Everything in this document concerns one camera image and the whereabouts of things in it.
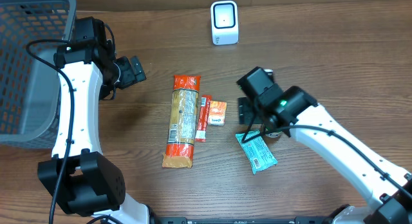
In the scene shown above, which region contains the white barcode scanner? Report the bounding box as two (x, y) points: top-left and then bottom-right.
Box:
(210, 0), (239, 46)

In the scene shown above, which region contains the grey plastic mesh basket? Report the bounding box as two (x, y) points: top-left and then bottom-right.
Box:
(1, 0), (77, 149)

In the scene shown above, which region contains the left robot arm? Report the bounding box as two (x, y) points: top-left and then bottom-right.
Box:
(32, 34), (158, 223)

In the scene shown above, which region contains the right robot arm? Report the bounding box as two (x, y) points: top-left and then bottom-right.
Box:
(241, 85), (411, 223)

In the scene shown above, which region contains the teal wet wipes pack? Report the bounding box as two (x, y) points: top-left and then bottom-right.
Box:
(235, 133), (278, 174)

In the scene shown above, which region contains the long orange pasta packet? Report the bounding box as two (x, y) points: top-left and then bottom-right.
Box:
(162, 75), (201, 168)

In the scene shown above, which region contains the red snack stick packet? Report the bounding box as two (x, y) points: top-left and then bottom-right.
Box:
(195, 95), (212, 142)

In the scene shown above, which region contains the green lid spice jar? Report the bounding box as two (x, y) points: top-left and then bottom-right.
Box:
(265, 129), (282, 138)

